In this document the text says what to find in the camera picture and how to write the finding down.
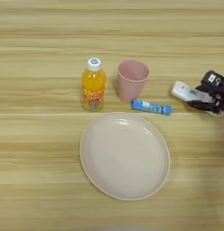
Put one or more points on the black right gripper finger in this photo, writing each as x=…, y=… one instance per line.
x=207, y=88
x=207, y=106

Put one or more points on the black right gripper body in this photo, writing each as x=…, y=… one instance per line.
x=222, y=99

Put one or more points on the white rectangular device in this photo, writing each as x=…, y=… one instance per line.
x=186, y=90

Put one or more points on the beige round plate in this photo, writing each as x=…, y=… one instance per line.
x=126, y=156

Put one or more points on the orange juice bottle white cap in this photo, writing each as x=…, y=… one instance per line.
x=93, y=84

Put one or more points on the small black box white label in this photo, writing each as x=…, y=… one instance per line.
x=213, y=78

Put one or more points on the blue tube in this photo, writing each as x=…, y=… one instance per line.
x=151, y=107

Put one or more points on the pink plastic cup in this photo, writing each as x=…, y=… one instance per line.
x=132, y=87

